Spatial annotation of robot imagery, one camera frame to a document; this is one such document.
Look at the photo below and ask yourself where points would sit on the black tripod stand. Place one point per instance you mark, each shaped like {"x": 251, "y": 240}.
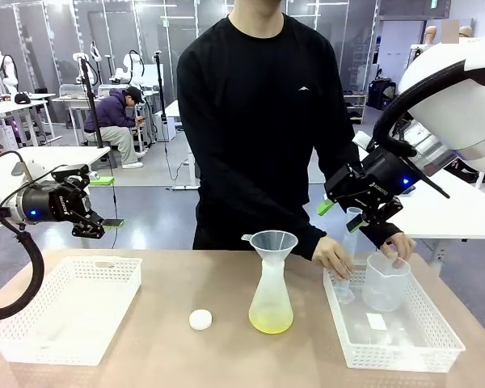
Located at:
{"x": 160, "y": 93}
{"x": 91, "y": 105}

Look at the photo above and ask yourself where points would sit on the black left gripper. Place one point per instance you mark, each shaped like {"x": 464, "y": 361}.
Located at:
{"x": 52, "y": 202}

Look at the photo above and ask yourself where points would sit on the white background desk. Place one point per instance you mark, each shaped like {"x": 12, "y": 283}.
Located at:
{"x": 8, "y": 106}

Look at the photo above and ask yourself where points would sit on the person's right hand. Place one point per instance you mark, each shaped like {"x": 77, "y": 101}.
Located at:
{"x": 333, "y": 254}

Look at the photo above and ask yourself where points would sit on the clear plastic funnel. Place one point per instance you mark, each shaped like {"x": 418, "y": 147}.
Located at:
{"x": 272, "y": 242}

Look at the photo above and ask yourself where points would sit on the translucent plastic conical flask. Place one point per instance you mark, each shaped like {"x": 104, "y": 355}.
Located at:
{"x": 271, "y": 311}

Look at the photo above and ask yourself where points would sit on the person's left hand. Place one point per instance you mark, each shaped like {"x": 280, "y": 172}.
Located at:
{"x": 402, "y": 246}

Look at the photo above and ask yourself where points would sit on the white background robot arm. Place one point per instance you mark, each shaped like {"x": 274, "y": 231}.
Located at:
{"x": 131, "y": 66}

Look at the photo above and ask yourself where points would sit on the white round flask cap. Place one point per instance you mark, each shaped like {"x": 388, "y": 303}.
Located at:
{"x": 200, "y": 319}

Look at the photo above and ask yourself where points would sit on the person's right forearm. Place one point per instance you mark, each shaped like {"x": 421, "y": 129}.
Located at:
{"x": 303, "y": 238}

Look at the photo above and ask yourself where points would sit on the white background humanoid robot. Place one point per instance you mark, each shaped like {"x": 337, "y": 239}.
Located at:
{"x": 6, "y": 72}

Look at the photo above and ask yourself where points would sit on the clear plastic beaker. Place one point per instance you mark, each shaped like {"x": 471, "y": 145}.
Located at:
{"x": 386, "y": 289}

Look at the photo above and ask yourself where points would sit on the person torso black sweater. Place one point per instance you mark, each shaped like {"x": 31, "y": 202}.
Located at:
{"x": 250, "y": 121}

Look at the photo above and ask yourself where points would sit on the white perforated basket with labware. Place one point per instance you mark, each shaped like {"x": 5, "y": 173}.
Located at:
{"x": 428, "y": 351}

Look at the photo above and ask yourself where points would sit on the large white side table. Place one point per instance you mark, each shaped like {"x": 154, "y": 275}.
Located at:
{"x": 440, "y": 218}

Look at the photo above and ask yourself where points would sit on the clear plastic bag white label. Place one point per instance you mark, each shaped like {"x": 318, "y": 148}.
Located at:
{"x": 376, "y": 322}

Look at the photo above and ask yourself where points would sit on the seated person in hoodie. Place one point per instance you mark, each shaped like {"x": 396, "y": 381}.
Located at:
{"x": 109, "y": 121}

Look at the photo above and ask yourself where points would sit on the clear plastic graduated cylinder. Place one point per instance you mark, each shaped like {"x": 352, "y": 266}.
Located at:
{"x": 352, "y": 238}

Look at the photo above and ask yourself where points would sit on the black baseball cap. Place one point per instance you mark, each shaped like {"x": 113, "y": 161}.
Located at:
{"x": 21, "y": 98}

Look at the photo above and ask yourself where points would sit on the wooden shoe rack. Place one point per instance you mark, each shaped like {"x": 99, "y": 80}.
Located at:
{"x": 357, "y": 109}

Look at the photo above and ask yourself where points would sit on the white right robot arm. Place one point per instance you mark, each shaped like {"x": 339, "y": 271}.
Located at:
{"x": 460, "y": 109}

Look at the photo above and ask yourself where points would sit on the dark luggage bags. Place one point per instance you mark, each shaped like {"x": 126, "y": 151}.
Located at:
{"x": 382, "y": 95}

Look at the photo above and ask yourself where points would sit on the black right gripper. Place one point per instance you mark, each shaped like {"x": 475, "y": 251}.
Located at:
{"x": 390, "y": 175}

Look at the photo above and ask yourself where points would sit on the empty white perforated basket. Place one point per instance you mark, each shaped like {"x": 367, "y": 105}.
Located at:
{"x": 64, "y": 311}

